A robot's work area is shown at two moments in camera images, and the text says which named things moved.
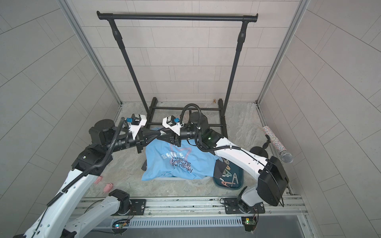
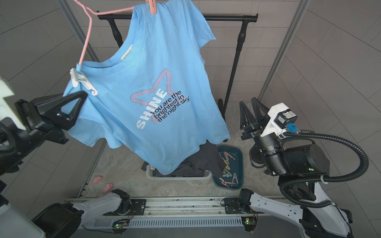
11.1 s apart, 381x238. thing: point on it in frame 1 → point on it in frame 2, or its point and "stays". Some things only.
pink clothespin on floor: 107,187 stays
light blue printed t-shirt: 165,159 → 153,93
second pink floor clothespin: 98,180 stays
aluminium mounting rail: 278,207 stays
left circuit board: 119,226 stays
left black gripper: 142,139 → 51,108
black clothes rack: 153,108 stays
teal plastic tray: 232,177 stays
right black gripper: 177,139 → 244,124
